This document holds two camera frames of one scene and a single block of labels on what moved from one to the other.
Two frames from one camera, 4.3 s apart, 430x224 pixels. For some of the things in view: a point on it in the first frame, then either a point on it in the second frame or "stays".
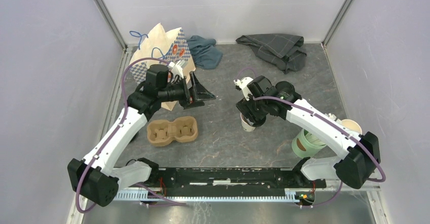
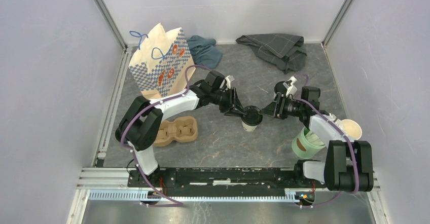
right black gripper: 245,106 to 276,109
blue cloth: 206,54 stays
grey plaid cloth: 284,50 stays
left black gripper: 199,91 to 233,101
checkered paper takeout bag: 169,46 stays
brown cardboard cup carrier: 162,133 stays
